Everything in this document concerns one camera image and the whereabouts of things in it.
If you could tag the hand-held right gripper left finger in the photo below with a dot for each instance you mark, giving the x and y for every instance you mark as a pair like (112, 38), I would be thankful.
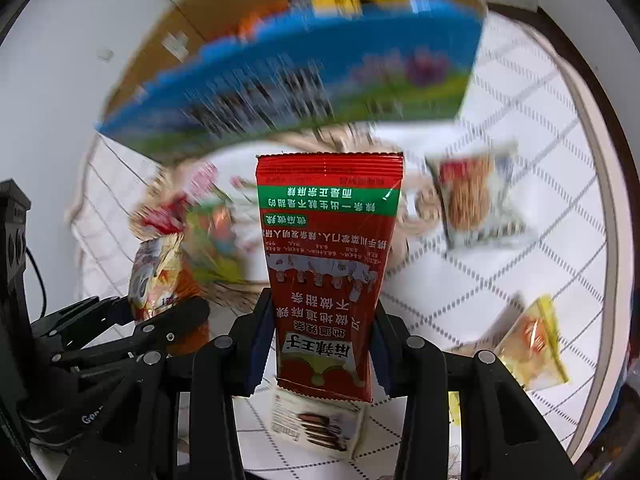
(262, 340)

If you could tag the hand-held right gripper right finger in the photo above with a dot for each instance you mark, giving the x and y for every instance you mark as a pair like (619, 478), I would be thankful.
(400, 360)

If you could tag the yellow boxy snack packet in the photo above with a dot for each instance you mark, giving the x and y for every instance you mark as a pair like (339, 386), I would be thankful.
(337, 0)

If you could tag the small yellow packet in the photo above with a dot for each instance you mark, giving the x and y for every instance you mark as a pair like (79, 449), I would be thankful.
(453, 407)

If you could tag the yellow packet with orange label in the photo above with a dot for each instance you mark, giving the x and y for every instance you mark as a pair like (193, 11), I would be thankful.
(535, 345)

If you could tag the white chocolate biscuit packet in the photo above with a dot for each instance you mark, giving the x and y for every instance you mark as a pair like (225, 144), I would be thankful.
(315, 420)

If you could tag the red and green snack packet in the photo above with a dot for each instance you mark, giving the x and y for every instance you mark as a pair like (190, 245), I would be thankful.
(325, 270)

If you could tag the white wall outlet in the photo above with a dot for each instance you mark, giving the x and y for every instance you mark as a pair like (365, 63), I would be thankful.
(105, 55)

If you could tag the small red snack packet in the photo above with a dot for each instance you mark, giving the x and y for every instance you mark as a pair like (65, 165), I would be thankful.
(160, 217)

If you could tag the white packet with brown picture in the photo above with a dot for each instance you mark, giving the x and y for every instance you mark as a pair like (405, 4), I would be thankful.
(475, 200)

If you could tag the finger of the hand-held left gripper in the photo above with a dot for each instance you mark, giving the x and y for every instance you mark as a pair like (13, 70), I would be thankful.
(170, 322)
(85, 312)

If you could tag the orange panda snack packet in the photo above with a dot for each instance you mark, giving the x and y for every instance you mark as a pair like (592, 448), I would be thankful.
(155, 280)

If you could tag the cardboard box with blue front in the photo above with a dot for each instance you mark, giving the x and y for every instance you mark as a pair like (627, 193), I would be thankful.
(300, 85)

